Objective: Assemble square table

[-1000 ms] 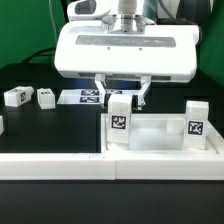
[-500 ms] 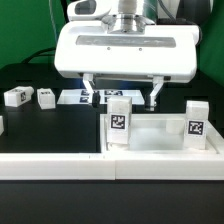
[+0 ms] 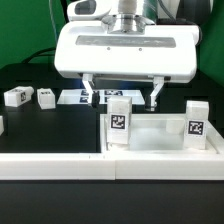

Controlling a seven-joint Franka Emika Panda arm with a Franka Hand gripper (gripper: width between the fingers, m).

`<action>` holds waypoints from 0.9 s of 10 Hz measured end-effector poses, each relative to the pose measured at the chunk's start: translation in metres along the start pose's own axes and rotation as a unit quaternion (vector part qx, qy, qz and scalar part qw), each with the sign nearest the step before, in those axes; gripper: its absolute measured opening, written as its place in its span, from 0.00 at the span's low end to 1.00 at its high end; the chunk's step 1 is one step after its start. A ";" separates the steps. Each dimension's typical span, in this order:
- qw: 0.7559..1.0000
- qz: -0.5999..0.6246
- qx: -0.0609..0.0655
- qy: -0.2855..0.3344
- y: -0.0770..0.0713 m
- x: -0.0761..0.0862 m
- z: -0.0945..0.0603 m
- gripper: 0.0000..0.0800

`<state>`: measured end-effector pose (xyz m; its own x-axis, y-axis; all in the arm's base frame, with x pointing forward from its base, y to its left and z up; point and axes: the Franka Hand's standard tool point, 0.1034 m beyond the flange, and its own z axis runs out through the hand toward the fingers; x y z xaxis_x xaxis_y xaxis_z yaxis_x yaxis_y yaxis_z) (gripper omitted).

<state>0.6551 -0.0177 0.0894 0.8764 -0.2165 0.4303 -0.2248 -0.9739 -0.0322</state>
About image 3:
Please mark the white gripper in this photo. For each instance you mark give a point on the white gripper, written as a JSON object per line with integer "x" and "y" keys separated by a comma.
{"x": 160, "y": 52}

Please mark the white square table top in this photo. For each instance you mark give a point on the white square table top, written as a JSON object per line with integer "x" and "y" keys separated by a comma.
{"x": 149, "y": 136}

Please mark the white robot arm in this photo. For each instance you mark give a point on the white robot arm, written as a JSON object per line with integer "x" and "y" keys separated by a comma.
{"x": 133, "y": 16}

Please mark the white left fence piece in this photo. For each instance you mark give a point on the white left fence piece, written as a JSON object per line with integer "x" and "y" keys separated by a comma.
{"x": 1, "y": 125}

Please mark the white marker base plate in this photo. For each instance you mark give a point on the white marker base plate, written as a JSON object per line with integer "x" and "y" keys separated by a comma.
{"x": 80, "y": 96}

